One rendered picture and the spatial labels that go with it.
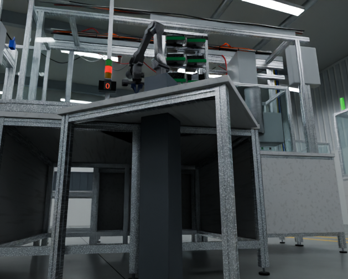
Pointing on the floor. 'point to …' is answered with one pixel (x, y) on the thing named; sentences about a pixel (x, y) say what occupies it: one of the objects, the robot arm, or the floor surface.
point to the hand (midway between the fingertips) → (136, 91)
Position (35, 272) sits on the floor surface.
